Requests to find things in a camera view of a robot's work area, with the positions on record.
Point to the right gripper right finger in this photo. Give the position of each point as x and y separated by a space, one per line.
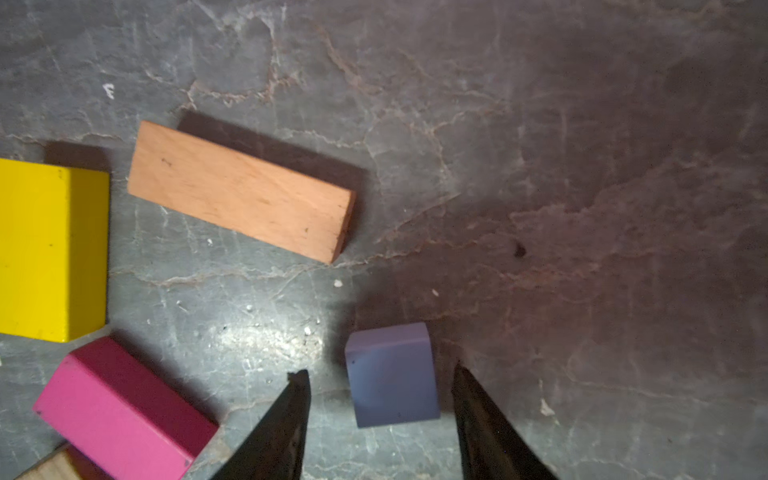
490 447

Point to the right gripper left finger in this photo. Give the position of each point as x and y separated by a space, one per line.
275 447

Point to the blue cube cluster a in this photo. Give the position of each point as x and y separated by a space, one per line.
392 375

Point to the magenta block centre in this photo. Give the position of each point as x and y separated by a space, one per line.
121 416

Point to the dark wood block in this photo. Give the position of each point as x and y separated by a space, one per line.
65 463

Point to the tan block right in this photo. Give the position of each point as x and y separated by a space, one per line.
233 190

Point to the yellow upright block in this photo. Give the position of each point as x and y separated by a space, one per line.
54 250

